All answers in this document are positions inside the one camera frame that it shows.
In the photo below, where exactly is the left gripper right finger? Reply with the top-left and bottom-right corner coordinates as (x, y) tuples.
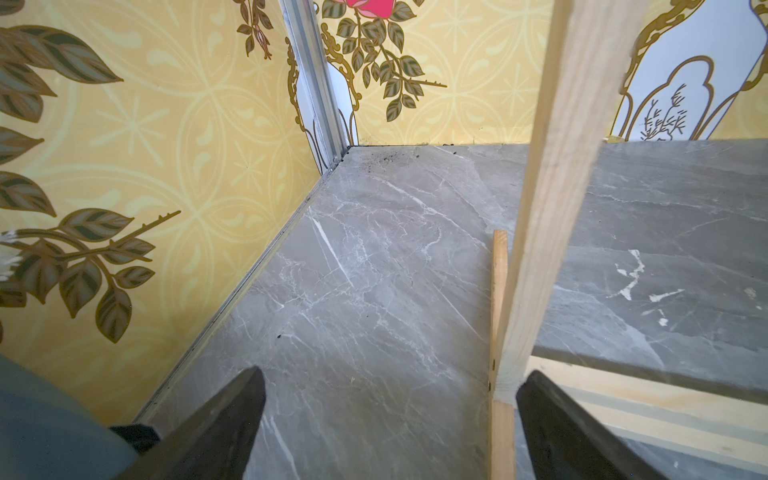
(516, 370), (665, 480)

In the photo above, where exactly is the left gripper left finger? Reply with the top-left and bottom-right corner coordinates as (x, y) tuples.
(118, 366), (266, 479)

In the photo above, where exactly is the wooden clothes rack frame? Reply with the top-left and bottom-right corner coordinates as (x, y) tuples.
(488, 1), (767, 479)

